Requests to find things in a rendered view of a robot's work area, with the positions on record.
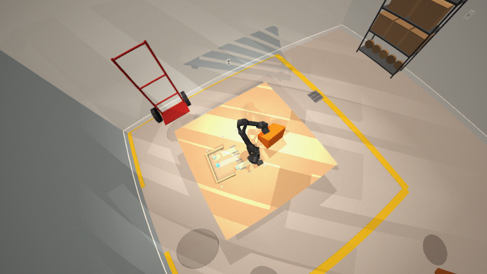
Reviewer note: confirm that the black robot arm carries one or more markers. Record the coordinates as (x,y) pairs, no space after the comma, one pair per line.
(251,148)

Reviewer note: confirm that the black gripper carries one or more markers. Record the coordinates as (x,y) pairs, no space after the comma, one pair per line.
(260,162)

